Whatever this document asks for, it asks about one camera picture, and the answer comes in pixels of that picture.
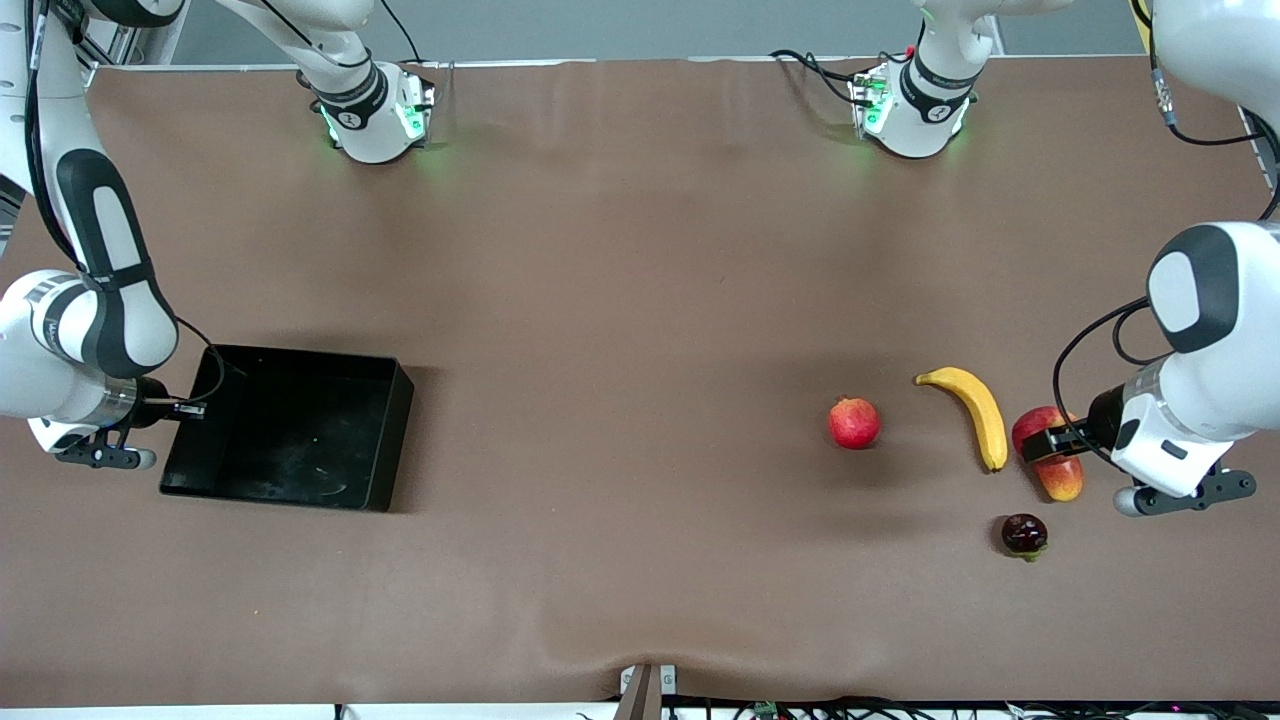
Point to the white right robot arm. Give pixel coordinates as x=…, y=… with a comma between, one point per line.
x=120, y=330

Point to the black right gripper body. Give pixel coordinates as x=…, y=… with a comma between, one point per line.
x=150, y=397

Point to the aluminium frame post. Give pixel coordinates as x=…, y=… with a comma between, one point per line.
x=1268, y=150
x=130, y=40

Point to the red yellow mango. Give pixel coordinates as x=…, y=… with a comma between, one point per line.
x=1063, y=480

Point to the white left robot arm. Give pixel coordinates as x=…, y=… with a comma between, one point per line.
x=1220, y=400

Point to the red pomegranate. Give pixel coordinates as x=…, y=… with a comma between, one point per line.
x=853, y=423

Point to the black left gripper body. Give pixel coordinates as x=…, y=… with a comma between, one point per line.
x=1101, y=417

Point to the dark purple mangosteen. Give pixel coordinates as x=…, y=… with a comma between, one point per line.
x=1024, y=534

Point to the black plastic box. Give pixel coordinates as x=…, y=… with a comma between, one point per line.
x=290, y=440

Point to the red yellow apple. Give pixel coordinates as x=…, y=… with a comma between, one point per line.
x=1040, y=422

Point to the yellow banana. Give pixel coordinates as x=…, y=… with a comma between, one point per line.
x=980, y=405

